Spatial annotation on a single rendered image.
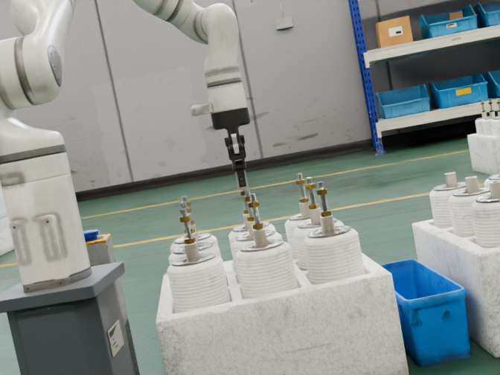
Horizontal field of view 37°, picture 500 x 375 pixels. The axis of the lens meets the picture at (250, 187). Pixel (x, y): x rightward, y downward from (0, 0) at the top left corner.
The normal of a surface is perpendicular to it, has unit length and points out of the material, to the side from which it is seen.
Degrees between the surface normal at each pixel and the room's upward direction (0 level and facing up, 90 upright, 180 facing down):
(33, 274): 90
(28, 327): 90
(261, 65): 90
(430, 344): 92
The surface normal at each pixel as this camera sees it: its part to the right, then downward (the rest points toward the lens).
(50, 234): -0.12, 0.11
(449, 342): 0.09, 0.11
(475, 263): -0.98, 0.19
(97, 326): 0.61, -0.04
